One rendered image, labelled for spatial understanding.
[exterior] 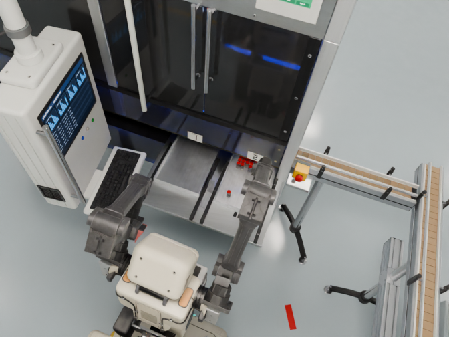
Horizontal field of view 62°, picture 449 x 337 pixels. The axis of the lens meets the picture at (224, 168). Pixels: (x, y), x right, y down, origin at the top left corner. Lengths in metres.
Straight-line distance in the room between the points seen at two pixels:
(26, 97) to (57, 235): 1.60
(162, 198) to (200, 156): 0.33
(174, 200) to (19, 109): 0.86
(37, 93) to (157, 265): 0.79
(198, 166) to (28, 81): 0.95
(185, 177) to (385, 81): 2.80
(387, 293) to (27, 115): 2.01
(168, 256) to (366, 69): 3.45
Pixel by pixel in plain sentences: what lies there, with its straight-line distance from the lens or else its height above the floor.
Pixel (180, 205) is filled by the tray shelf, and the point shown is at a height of 0.88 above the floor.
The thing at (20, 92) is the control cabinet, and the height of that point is 1.55.
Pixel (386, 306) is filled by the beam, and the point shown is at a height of 0.54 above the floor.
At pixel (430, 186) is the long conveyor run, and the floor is 0.93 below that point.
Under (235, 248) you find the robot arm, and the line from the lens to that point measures 1.29.
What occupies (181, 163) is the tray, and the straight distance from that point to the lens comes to 2.10.
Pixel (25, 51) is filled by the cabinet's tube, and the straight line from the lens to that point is 1.64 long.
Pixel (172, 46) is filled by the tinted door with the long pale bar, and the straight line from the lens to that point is 1.68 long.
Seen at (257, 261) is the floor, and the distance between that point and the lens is 2.81.
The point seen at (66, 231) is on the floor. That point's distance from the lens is 3.01.
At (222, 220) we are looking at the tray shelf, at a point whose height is 0.88.
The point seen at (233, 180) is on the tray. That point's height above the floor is 0.88.
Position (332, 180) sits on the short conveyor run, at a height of 0.89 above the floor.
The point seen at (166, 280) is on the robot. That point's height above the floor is 1.34.
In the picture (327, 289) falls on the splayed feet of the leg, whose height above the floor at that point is 0.02.
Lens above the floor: 2.62
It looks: 56 degrees down
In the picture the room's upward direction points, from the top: 7 degrees clockwise
